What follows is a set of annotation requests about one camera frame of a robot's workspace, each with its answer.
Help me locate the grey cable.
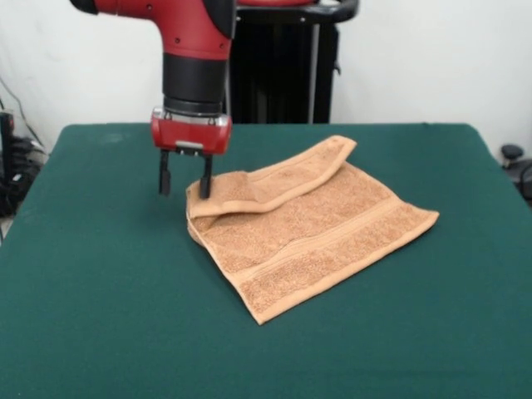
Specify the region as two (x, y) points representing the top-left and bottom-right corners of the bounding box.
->
(0, 76), (47, 151)

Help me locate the black cable bundle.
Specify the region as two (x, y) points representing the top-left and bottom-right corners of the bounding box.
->
(10, 135), (47, 170)

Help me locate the tan terry towel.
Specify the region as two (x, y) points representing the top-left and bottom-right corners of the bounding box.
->
(185, 135), (441, 327)

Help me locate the dark green table cloth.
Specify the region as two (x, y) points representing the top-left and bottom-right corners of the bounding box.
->
(0, 121), (532, 399)

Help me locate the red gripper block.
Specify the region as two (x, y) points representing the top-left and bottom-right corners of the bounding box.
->
(150, 106), (234, 200)

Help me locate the black office chair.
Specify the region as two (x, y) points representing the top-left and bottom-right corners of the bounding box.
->
(500, 143), (532, 207)

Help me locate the black electronics box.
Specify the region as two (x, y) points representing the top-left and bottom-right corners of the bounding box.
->
(0, 110), (17, 180)

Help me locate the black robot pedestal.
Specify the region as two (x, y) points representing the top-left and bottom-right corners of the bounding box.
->
(226, 0), (359, 125)

